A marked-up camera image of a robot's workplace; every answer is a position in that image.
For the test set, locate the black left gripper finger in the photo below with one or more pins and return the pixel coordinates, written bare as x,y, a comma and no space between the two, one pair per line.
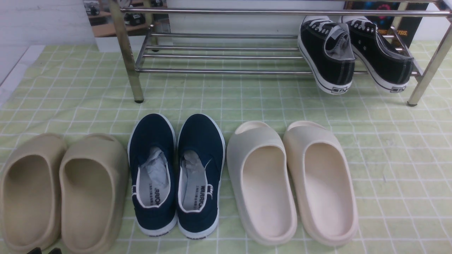
35,251

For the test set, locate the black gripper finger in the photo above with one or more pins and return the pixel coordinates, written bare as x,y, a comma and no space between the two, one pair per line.
55,251

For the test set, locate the navy slip-on shoe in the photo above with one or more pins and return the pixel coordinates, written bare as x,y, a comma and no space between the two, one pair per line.
201,155
151,151

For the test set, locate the metal shoe rack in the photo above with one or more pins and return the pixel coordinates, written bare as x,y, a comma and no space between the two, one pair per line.
134,67

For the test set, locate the left tan foam slide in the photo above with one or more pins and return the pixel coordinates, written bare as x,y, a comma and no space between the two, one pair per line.
31,194

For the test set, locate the tan foam slide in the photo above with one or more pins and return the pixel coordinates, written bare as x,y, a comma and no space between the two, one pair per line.
94,175
31,194

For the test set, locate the right tan foam slide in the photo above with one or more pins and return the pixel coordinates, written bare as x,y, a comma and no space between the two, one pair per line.
94,175

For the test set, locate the left cream foam slide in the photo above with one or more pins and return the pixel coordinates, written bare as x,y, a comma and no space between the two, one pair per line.
257,166

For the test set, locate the cream foam slide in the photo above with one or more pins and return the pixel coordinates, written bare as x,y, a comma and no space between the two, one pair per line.
323,184
257,166

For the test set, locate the right cream foam slide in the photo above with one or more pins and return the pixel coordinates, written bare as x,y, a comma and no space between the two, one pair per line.
323,184

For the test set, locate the left black canvas sneaker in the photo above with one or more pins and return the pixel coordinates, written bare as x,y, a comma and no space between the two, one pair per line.
326,47

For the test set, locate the black canvas sneaker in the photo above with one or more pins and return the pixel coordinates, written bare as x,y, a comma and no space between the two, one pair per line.
326,47
389,69

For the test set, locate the green checkered floor mat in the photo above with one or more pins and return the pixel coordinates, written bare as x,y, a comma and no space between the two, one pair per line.
399,156

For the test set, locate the right black canvas sneaker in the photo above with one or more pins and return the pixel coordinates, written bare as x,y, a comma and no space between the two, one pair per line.
389,69

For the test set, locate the dark poster board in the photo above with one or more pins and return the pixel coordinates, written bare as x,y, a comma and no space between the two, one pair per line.
407,26

